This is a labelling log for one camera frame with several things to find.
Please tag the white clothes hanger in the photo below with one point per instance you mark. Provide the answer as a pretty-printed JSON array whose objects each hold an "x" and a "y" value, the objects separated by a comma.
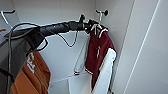
[
  {"x": 100, "y": 28},
  {"x": 4, "y": 18}
]

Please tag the red white varsity jacket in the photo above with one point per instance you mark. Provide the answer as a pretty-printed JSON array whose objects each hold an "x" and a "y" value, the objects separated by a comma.
[{"x": 98, "y": 50}]

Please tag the black wardrobe hook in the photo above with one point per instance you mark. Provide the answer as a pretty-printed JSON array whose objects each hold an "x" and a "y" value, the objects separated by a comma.
[
  {"x": 8, "y": 12},
  {"x": 102, "y": 13}
]

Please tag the white wardrobe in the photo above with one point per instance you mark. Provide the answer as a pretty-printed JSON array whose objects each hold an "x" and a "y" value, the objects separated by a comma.
[{"x": 60, "y": 63}]

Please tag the tall white storage box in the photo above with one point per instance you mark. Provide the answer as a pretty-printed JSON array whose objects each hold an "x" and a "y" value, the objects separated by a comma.
[{"x": 80, "y": 85}]

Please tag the white wardrobe door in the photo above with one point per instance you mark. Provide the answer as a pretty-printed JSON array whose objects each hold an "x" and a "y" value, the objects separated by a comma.
[{"x": 150, "y": 53}]

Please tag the orange hooded garment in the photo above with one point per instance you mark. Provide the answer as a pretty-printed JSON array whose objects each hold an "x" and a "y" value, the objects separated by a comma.
[{"x": 35, "y": 78}]

